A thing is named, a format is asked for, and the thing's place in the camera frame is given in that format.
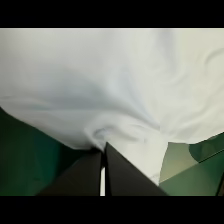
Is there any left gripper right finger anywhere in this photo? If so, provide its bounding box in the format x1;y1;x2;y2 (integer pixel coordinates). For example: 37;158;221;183
104;141;169;197

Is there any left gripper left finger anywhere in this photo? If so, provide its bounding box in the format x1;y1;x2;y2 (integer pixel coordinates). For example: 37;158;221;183
37;150;103;197

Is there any white T-shirt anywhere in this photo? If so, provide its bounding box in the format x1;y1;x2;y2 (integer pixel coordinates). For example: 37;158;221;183
0;28;224;197

